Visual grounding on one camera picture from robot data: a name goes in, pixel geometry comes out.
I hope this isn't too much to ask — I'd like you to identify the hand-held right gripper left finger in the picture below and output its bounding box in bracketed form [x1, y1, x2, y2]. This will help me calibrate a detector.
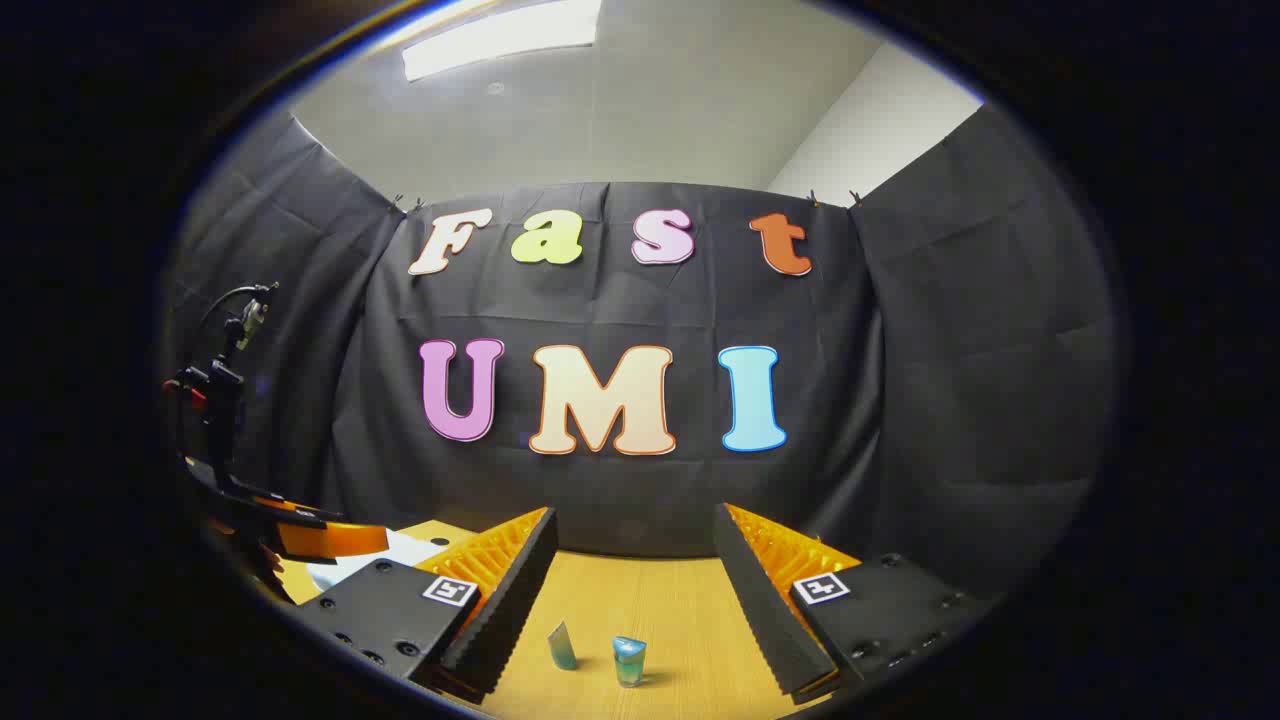
[290, 506, 559, 705]

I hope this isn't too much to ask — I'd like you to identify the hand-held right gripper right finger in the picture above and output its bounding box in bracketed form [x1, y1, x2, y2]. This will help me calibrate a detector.
[713, 503, 1001, 701]

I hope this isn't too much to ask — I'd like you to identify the light blue suitcase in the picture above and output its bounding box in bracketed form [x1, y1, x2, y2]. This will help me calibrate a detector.
[300, 528, 453, 593]

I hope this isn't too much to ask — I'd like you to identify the ceiling light panel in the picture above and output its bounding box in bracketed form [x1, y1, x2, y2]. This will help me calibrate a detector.
[402, 0, 603, 83]

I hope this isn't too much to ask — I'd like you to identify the black cable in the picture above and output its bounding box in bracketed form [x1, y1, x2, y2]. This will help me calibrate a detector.
[195, 283, 279, 346]

